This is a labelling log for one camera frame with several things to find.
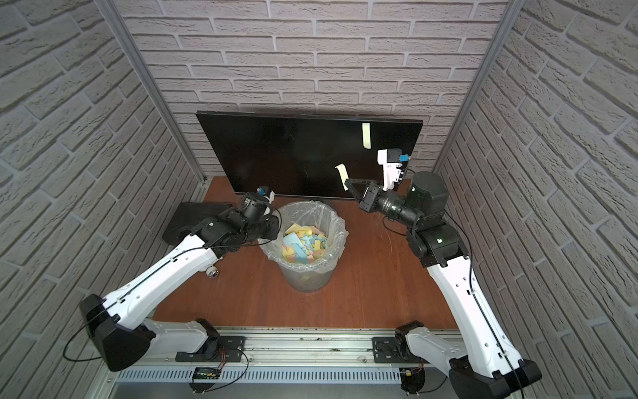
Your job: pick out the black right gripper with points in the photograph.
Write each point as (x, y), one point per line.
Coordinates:
(370, 196)

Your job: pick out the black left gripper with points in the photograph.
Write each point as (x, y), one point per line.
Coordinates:
(272, 228)

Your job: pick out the yellow-green sticky note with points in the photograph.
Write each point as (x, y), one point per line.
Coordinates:
(342, 170)

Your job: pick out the clear plastic bin liner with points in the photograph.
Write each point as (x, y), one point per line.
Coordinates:
(309, 213)

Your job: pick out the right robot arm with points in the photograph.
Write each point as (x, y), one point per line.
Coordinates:
(487, 365)

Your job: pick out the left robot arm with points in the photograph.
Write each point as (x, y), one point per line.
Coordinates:
(119, 325)

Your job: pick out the green sticky note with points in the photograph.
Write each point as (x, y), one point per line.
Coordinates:
(366, 135)

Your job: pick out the pile of discarded sticky notes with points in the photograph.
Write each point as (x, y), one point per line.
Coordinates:
(303, 244)

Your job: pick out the black AOC monitor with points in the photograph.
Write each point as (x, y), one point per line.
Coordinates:
(297, 155)

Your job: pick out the black plastic tool case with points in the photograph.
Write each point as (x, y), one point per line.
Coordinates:
(188, 215)

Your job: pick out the grey waste bin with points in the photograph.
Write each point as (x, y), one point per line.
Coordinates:
(308, 278)

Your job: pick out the left small circuit board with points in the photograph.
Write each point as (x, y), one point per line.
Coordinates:
(205, 374)

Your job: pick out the small circuit board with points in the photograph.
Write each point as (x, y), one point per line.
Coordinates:
(205, 374)
(412, 380)

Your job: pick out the right small circuit board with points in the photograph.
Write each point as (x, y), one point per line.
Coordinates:
(412, 380)

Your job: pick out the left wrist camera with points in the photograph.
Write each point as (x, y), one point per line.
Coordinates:
(267, 193)

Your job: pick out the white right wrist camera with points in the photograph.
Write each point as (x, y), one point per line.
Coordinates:
(394, 163)

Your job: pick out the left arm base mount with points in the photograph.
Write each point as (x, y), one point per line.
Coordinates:
(227, 348)

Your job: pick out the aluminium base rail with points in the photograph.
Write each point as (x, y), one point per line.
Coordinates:
(270, 355)

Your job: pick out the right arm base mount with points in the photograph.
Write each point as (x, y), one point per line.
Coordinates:
(388, 350)

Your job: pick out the right aluminium corner post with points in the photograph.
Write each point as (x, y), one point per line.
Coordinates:
(509, 17)

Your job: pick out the aluminium corner post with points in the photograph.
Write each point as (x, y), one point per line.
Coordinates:
(117, 25)
(509, 17)

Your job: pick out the left aluminium corner post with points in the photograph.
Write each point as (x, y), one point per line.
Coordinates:
(117, 25)

